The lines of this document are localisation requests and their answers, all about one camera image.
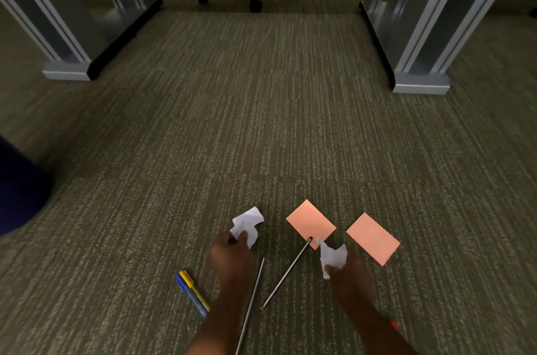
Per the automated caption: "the person's right hand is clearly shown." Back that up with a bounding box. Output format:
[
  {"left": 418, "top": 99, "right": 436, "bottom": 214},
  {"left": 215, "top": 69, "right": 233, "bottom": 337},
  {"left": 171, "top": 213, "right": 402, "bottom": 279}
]
[{"left": 325, "top": 244, "right": 379, "bottom": 306}]

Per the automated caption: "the person's left hand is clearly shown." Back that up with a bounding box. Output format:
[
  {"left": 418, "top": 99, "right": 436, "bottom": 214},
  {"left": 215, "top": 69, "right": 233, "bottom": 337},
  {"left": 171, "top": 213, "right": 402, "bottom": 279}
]
[{"left": 210, "top": 231, "right": 256, "bottom": 290}]

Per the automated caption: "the white paper ball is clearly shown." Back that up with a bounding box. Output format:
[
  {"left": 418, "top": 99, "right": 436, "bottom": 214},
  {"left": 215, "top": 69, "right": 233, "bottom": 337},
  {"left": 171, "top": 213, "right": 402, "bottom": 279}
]
[
  {"left": 315, "top": 238, "right": 348, "bottom": 281},
  {"left": 230, "top": 207, "right": 265, "bottom": 250}
]

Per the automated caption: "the person's right forearm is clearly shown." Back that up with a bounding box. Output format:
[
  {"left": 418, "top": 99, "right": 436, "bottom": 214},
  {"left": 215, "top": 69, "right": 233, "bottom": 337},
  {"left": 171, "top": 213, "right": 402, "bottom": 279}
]
[{"left": 341, "top": 299, "right": 421, "bottom": 355}]

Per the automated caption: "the person's left forearm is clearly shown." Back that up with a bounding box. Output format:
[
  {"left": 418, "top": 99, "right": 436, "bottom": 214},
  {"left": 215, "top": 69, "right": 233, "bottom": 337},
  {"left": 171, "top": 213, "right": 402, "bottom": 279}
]
[{"left": 187, "top": 285, "right": 253, "bottom": 355}]

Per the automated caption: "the thin grey metal rod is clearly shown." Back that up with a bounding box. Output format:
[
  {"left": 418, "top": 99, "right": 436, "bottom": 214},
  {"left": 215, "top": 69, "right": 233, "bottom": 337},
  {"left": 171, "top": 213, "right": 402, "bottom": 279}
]
[
  {"left": 235, "top": 257, "right": 265, "bottom": 355},
  {"left": 263, "top": 237, "right": 314, "bottom": 309}
]

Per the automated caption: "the orange paper card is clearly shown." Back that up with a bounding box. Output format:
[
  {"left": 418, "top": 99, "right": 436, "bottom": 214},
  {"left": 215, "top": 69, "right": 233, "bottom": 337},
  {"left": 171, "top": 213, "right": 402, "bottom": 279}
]
[
  {"left": 346, "top": 212, "right": 401, "bottom": 267},
  {"left": 286, "top": 199, "right": 337, "bottom": 251}
]

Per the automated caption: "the yellow pen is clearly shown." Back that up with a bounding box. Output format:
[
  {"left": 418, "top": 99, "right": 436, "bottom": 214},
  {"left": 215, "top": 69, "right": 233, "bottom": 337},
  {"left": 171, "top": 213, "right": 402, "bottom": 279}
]
[{"left": 179, "top": 269, "right": 211, "bottom": 312}]

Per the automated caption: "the blue pen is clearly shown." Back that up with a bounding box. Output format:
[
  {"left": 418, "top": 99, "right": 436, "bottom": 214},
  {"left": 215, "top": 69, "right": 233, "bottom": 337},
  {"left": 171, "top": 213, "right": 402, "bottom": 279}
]
[{"left": 175, "top": 274, "right": 208, "bottom": 319}]

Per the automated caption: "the grey metal desk leg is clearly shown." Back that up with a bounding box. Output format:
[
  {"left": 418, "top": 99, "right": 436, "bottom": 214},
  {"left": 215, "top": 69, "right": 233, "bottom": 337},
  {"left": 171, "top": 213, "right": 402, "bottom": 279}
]
[
  {"left": 0, "top": 0, "right": 164, "bottom": 82},
  {"left": 359, "top": 0, "right": 530, "bottom": 95}
]

